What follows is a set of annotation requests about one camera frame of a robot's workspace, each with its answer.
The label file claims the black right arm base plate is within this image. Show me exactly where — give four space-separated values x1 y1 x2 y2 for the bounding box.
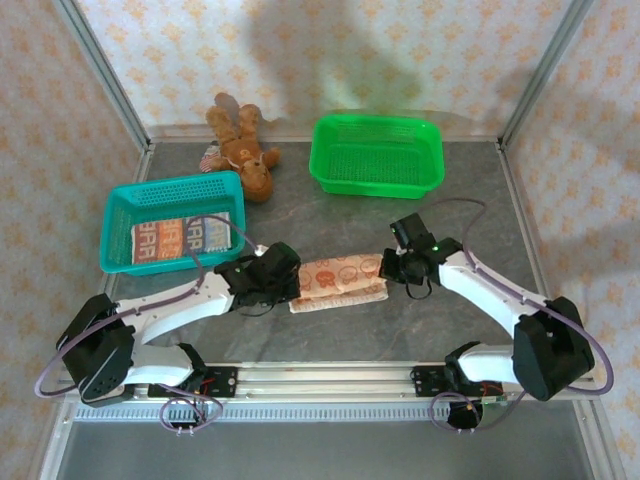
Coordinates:
412 364 502 399

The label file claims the brown teddy bear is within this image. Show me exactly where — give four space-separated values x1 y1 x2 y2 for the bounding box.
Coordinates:
205 92 282 205

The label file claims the letter print towel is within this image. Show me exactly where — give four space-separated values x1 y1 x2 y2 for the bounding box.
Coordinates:
130 212 234 264

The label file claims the small striped cloth doll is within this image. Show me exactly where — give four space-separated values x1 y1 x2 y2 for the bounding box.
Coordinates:
199 142 224 174

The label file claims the grey slotted cable duct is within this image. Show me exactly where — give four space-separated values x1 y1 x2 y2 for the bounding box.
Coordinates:
74 402 581 422

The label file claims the green plastic basket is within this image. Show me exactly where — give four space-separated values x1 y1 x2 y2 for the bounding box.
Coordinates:
308 114 446 200

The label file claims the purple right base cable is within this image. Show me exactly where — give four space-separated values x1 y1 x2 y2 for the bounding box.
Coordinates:
429 389 532 436

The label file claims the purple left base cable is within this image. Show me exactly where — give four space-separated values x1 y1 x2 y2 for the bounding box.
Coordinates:
159 394 224 436

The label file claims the orange mushroom print towel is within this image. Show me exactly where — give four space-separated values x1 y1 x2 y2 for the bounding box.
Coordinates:
288 252 390 315

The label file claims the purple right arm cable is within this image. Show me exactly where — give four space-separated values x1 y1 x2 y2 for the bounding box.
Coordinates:
417 198 614 401

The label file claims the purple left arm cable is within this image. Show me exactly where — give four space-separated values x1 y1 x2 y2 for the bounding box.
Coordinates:
33 214 261 399

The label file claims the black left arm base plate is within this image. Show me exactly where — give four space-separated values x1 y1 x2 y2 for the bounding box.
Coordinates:
148 366 239 400

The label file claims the aluminium table back rail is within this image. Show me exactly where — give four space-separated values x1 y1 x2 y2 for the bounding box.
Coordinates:
147 133 502 147

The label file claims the aluminium mounting rail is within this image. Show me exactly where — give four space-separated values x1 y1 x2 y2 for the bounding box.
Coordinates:
59 360 599 404

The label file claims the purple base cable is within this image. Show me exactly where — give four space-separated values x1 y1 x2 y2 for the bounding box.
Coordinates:
159 394 224 436
429 389 532 436

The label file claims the teal plastic basket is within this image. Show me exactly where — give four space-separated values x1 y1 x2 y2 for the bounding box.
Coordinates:
99 170 247 277

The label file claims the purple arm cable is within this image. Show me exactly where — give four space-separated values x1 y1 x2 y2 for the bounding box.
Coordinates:
33 214 261 399
417 198 614 401

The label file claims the aluminium frame post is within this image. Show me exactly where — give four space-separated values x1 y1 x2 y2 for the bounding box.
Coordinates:
498 0 596 147
55 0 152 152

